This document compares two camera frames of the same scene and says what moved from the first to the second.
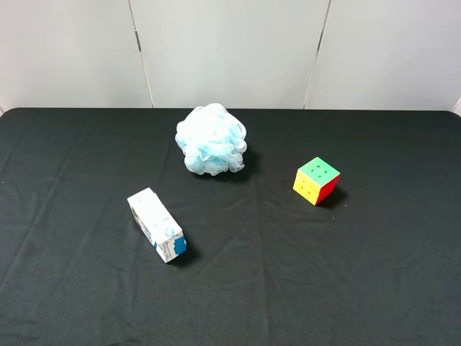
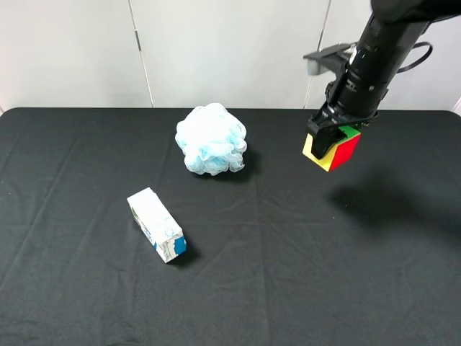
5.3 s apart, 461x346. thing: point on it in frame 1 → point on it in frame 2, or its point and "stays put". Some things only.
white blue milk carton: x=158 y=223 stays put
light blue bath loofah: x=212 y=140 stays put
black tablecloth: x=378 y=263 stays put
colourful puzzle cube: x=316 y=181 → x=339 y=154
